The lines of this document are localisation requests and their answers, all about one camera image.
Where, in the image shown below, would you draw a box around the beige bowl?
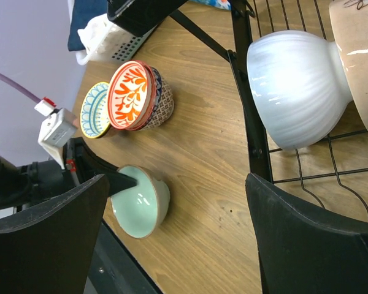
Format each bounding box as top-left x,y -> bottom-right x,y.
329,1 -> 368,130

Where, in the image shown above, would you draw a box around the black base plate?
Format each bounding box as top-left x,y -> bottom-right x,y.
84,221 -> 162,294

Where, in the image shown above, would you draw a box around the blue floral cloth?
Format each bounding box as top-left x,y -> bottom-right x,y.
191,0 -> 231,10

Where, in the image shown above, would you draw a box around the white laundry basket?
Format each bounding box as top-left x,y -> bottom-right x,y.
75,21 -> 153,66

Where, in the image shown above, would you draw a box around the white ribbed bowl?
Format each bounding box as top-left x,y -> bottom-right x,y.
247,30 -> 353,150

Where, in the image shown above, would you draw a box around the yellow sun patterned bowl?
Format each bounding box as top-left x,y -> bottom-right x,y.
80,81 -> 111,139

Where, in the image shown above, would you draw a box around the white cloth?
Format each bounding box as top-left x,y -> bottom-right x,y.
77,13 -> 110,54

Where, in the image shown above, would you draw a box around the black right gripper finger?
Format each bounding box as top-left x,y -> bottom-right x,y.
246,173 -> 368,293

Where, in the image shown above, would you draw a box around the navy blue clothes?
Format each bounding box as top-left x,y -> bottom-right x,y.
67,0 -> 108,51

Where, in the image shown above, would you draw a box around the black wire dish rack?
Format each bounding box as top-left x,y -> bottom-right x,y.
107,0 -> 368,224

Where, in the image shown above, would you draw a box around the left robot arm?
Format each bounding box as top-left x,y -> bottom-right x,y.
0,138 -> 137,293

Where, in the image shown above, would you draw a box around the orange white floral bowl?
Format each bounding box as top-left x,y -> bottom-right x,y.
107,61 -> 153,130

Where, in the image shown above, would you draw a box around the blue white patterned bowl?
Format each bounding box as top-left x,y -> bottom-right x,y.
134,62 -> 163,130

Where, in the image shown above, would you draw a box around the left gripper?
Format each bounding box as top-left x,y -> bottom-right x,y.
0,137 -> 137,293

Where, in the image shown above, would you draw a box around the brown patterned bowl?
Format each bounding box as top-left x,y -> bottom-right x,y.
141,76 -> 174,130

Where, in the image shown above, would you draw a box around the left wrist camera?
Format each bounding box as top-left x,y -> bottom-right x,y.
38,108 -> 78,170

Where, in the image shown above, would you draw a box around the mint green bowl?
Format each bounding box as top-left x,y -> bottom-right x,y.
110,165 -> 171,239

